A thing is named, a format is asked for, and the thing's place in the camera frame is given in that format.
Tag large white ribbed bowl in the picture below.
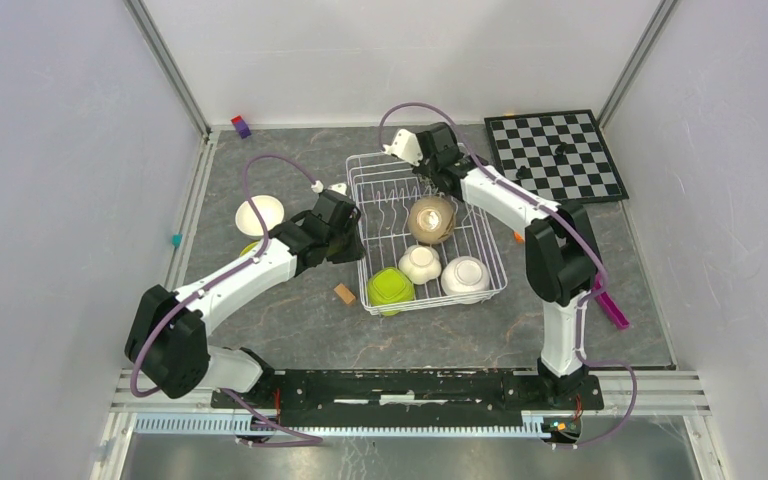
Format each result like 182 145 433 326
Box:
234 195 285 238

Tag magenta plastic scoop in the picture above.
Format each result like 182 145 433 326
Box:
594 274 630 330

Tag red purple block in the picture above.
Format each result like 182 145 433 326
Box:
231 115 252 139

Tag white wire dish rack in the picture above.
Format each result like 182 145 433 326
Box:
345 153 508 316

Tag green square plastic bowl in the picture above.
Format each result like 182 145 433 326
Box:
366 267 416 317

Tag black white chessboard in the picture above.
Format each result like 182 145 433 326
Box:
484 109 629 204

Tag tan ceramic floral bowl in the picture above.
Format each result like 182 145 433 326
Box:
407 196 455 245

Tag yellow green round bowl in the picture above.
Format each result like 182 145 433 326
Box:
239 241 259 257

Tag white round bowl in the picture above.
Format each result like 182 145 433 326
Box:
440 256 491 305

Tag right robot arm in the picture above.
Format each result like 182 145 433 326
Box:
386 123 602 408

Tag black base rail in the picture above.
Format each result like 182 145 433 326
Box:
241 368 605 428

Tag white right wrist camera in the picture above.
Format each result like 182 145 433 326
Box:
383 129 424 167

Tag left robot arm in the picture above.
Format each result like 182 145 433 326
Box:
124 183 365 408

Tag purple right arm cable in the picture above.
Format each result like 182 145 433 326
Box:
377 101 639 450

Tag cream lobed small bowl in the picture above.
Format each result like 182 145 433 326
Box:
397 245 443 285

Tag small wooden block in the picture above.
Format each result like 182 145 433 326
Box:
333 283 357 306

